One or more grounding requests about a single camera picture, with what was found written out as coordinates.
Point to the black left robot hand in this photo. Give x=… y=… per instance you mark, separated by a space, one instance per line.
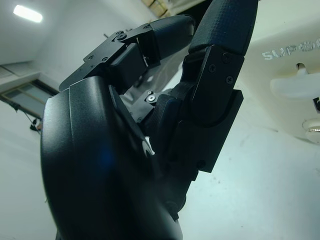
x=100 y=150

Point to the translucent white toaster lever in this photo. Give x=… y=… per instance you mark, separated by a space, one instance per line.
x=292 y=87

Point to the silver toaster dial knob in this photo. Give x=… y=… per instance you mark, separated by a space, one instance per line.
x=312 y=130

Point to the cream white toaster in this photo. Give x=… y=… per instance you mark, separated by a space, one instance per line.
x=280 y=32

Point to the wood framed window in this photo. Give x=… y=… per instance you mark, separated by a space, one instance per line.
x=27 y=95

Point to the rectangular ceiling light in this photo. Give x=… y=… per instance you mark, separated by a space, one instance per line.
x=27 y=13

